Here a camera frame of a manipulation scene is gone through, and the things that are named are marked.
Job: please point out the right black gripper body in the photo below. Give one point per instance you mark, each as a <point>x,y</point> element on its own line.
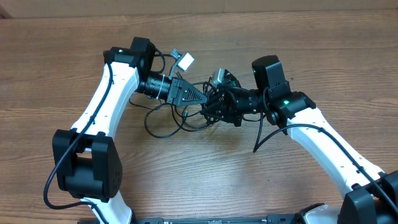
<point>244,106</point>

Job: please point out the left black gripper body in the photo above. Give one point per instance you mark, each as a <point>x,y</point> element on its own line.
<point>174,91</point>

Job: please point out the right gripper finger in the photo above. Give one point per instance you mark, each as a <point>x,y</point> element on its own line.
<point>215,111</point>
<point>215,96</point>

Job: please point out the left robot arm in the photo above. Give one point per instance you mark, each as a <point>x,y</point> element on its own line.
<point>87,164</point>

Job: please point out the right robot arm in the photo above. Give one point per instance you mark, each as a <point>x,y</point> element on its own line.
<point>369,194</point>

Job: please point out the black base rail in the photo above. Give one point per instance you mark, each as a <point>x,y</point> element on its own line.
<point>214,220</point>

